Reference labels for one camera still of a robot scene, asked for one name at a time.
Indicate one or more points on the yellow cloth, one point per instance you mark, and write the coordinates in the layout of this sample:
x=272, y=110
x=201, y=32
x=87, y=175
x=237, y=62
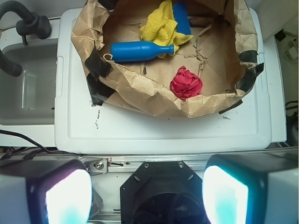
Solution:
x=161, y=28

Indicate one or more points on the grey sink basin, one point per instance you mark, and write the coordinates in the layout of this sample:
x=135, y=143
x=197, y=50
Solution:
x=30, y=98

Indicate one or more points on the aluminium rail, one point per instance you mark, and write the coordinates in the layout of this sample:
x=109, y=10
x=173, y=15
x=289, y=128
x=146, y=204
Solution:
x=130, y=163

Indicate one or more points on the blue sponge roll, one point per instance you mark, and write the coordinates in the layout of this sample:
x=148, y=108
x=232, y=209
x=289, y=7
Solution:
x=181, y=17

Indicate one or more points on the white plastic bin lid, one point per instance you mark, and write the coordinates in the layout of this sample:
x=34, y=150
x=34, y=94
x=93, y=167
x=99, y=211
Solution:
x=82, y=127

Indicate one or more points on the red crumpled paper ball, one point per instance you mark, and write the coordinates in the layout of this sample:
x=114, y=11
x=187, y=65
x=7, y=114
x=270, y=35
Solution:
x=186, y=84

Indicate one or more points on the blue plastic bottle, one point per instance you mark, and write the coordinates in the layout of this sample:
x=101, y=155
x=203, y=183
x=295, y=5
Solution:
x=138, y=51

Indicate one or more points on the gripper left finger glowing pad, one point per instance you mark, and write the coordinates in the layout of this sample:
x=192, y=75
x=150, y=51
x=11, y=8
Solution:
x=44, y=192

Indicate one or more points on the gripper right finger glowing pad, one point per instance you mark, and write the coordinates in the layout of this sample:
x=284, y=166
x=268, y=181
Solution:
x=258, y=188

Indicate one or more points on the brown paper bag tray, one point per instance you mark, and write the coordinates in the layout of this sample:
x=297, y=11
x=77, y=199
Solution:
x=222, y=53

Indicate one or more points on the black octagonal mount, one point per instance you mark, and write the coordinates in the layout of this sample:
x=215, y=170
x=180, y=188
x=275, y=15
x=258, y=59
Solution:
x=162, y=194

